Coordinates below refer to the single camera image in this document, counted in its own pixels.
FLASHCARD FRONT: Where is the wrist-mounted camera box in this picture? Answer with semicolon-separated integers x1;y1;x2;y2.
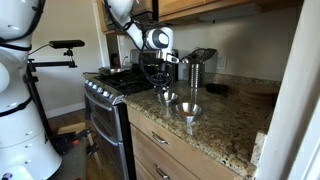
155;52;181;65

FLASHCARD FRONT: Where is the light wooden plank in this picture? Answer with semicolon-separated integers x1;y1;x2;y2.
57;122;87;135

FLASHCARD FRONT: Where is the steel frying pan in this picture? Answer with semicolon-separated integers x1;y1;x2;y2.
98;66;131;75

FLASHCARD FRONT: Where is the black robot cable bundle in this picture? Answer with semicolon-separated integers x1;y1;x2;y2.
100;0;173;90

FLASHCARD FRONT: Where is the white wall outlet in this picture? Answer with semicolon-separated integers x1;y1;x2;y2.
217;53;229;71

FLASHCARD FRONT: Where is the purple blue tool case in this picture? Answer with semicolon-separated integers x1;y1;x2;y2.
49;132;76;148

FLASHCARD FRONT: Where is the red handled black tool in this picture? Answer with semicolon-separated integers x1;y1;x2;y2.
63;127;100;157

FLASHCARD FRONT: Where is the pile of beige chickpeas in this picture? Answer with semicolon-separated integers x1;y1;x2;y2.
178;110;195;118

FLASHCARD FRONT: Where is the light wooden stick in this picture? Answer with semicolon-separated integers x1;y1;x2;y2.
86;132;103;170

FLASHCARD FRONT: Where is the silver countertop appliance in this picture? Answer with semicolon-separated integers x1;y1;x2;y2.
129;48;180;68

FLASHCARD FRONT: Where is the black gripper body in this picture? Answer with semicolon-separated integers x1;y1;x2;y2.
156;61;174;82

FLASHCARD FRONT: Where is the stainless steel gas range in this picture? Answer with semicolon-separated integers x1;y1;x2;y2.
82;68;162;180

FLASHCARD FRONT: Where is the black stereo camera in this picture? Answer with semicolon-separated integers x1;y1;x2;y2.
48;39;86;50

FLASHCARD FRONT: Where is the wooden base cabinet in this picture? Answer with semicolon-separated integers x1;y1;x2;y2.
126;105;244;180

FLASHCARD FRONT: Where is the steel ladle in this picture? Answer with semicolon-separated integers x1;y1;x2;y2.
180;55;193;65

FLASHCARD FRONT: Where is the small stainless steel bowl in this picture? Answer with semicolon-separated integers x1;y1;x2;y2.
156;91;180;108
171;101;203;125

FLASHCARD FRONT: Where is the steel drawer handle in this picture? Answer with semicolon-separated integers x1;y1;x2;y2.
155;166;171;180
151;131;170;146

